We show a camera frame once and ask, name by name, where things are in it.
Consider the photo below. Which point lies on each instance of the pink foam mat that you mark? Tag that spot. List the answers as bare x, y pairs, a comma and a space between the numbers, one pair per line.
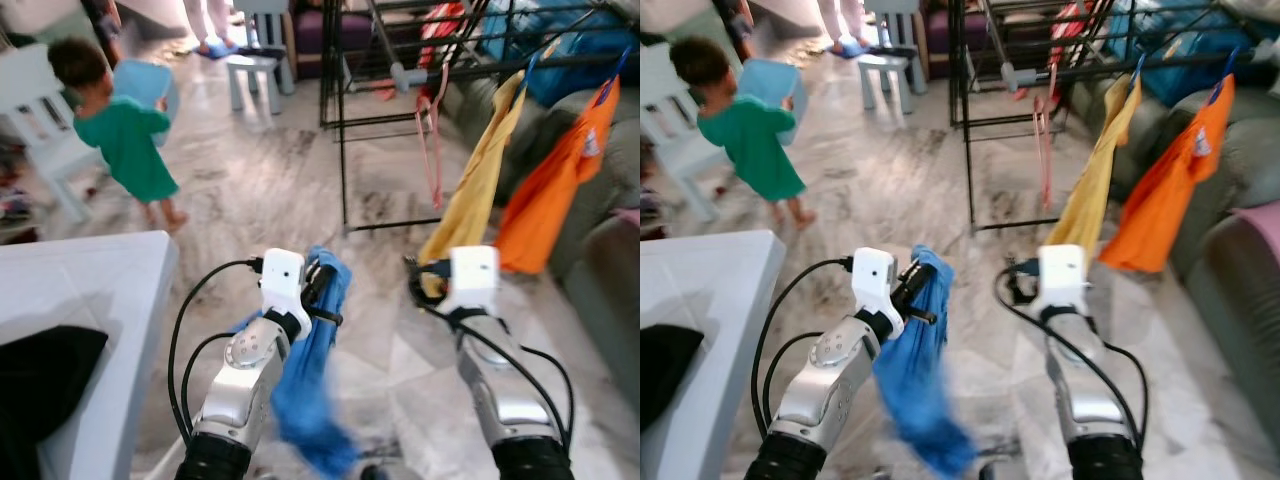
1265, 225

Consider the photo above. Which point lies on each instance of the grey plastic folding table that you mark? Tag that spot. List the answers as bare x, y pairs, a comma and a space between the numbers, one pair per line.
700, 300
100, 300

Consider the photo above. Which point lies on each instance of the light blue plastic basin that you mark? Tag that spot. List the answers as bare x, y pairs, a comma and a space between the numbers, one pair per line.
145, 85
770, 80

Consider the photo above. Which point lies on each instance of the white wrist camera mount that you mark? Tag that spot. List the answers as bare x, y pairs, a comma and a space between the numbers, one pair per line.
472, 275
875, 280
1062, 275
283, 280

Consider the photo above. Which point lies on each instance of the black garment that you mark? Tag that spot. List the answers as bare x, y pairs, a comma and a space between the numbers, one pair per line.
40, 390
665, 370

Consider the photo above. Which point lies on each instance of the black metal clothes rack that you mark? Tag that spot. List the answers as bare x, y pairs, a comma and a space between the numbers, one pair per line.
972, 100
345, 100

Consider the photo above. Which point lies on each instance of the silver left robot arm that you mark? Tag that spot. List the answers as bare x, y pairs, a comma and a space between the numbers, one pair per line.
830, 390
240, 390

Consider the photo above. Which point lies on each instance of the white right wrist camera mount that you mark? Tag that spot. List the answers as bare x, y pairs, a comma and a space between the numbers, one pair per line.
1062, 275
472, 275

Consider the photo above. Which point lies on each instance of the blue fabric bag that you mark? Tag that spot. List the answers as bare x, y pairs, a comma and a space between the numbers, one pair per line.
1180, 50
570, 50

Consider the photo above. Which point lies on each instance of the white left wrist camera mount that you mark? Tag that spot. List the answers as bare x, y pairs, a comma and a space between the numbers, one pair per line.
283, 280
875, 280

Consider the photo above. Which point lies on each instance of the red cloth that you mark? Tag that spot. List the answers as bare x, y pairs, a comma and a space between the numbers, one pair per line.
1070, 20
445, 20

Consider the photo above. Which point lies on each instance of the yellow polo shirt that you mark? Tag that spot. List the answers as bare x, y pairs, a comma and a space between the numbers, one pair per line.
1095, 190
475, 190

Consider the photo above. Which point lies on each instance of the orange shirt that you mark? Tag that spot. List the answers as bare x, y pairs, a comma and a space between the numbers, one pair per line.
555, 190
1165, 190

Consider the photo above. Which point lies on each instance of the blue shirt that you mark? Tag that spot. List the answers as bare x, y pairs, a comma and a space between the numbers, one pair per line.
310, 380
920, 390

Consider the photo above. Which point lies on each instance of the blue plastic hanger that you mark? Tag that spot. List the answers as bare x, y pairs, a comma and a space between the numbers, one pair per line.
620, 65
527, 68

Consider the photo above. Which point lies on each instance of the small toddler child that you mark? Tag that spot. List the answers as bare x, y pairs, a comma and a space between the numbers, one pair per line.
125, 140
750, 140

